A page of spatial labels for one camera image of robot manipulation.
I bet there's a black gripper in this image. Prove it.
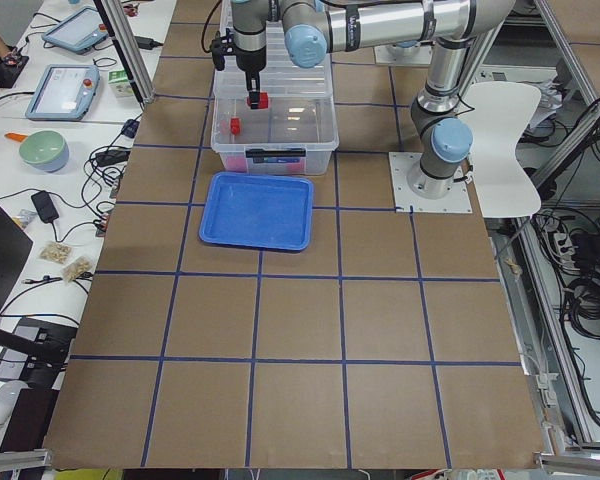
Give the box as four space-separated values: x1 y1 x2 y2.
210 29 266 92

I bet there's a clear plastic box lid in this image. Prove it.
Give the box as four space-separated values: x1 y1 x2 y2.
214 20 333 100

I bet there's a red block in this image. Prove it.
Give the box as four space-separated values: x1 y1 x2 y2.
229 117 241 135
247 91 269 110

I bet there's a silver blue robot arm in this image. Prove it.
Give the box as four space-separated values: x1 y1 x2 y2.
204 0 513 181

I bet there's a clear plastic storage box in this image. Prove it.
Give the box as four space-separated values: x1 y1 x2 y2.
211 97 339 176

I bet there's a black box latch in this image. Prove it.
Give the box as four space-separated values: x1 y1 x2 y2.
245 148 306 163

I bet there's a green white carton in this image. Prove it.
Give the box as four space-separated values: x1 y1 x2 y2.
107 70 135 98

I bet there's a blue plastic tray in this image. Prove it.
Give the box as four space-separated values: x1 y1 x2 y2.
199 172 314 251

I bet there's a teach pendant far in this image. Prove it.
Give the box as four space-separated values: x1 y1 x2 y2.
42 6 108 54

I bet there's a teach pendant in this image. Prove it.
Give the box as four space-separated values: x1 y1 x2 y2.
25 64 100 121
42 6 108 54

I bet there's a teach pendant near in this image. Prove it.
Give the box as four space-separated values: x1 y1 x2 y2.
25 64 100 121

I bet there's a green bowl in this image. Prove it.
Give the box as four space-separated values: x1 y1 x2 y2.
19 130 69 173

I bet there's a toy carrot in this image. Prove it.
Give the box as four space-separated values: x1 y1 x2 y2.
4 132 28 142

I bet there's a black power adapter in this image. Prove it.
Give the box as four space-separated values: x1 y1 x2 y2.
31 190 59 224

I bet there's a white chair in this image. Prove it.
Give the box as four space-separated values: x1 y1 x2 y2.
463 81 541 218

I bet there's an aluminium frame post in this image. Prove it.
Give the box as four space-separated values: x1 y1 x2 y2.
94 0 155 106

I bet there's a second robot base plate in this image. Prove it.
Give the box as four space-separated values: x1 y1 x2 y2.
374 43 433 68

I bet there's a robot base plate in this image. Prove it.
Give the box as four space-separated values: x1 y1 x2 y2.
389 152 472 214

